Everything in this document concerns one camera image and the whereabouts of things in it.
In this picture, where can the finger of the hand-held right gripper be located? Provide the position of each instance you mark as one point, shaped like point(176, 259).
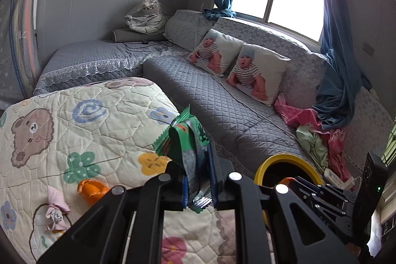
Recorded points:
point(321, 188)
point(321, 208)

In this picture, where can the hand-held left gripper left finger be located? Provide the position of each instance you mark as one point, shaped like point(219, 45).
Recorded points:
point(185, 196)

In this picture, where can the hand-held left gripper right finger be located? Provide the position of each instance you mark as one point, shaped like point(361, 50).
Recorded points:
point(214, 183)

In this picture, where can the yellow bin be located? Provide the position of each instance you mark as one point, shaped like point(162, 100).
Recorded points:
point(263, 169)

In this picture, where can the green snack wrapper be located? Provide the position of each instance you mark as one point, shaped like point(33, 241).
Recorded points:
point(185, 140)

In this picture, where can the white power strip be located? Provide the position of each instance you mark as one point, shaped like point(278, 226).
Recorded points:
point(335, 179)

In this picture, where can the green cloth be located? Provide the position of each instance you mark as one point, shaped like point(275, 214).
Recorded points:
point(312, 143)

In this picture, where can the pink blanket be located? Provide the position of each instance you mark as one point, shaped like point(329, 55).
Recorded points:
point(303, 115)

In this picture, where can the grey quilted sofa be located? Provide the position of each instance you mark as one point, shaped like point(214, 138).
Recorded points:
point(216, 97)

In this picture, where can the cartoon printed quilt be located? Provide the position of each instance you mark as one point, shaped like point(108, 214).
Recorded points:
point(102, 134)

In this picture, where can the baby print pillow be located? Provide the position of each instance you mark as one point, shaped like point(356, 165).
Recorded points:
point(250, 72)
point(213, 50)

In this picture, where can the pink cloth scrap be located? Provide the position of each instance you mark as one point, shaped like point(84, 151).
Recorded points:
point(57, 205)

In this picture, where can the grey bed with lace trim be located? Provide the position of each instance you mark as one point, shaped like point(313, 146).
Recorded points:
point(92, 56)

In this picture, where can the tiger plush in plastic bag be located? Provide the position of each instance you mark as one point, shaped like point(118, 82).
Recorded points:
point(148, 16)

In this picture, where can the patterned mattress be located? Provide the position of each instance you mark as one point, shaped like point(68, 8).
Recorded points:
point(18, 35)

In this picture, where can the wall socket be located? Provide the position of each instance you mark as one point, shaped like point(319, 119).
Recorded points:
point(368, 48)

